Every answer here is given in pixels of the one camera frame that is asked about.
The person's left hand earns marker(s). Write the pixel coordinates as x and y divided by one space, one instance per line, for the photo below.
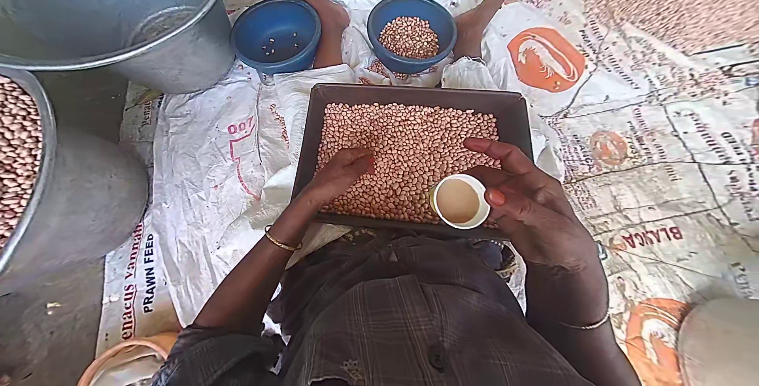
337 177

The person's right hand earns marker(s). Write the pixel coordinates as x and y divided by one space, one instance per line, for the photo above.
536 214

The person's right thumb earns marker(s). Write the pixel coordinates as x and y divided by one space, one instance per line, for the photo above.
514 201

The person's right fingers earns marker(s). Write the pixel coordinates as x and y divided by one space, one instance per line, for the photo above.
510 157

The person's left fingers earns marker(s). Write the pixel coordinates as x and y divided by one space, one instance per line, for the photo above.
358 162

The small white paper cup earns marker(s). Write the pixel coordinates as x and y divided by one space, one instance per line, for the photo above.
458 201

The person's left forearm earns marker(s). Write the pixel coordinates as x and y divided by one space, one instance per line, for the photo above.
270 261

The person's right forearm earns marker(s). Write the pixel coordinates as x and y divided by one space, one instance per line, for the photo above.
572 309

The dark brown rectangular tray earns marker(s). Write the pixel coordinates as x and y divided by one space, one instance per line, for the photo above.
513 125

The spread of shelled peanuts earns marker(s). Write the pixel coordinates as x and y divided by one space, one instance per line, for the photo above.
409 154

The blue plastic bowl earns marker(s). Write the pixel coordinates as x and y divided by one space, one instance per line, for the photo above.
244 36
380 48

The printed woven sack tarpaulin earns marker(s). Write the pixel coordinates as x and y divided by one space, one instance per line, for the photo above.
640 196

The small heap of peanuts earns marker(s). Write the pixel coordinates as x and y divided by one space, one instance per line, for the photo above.
409 37

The person's legs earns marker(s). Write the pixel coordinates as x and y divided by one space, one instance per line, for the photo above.
333 24

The few scattered peanut pieces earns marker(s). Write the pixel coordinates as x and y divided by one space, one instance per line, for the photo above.
271 48

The person's body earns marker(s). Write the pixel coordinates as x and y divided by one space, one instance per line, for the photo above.
409 321

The white woven sack sheet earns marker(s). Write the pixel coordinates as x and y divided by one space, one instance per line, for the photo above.
195 178

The large empty metal pot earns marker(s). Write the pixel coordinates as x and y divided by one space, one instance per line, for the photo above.
190 48

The large spread of peanuts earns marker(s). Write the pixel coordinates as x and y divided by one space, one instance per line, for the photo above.
682 0

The round grey metal vessel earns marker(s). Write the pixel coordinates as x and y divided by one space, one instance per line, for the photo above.
723 344

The large round metal pot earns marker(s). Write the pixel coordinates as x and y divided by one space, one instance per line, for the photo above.
95 196

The orange plastic bucket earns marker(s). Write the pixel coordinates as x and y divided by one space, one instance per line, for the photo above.
101 362

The pile of reddish peanuts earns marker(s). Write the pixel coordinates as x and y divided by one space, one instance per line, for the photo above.
16 154

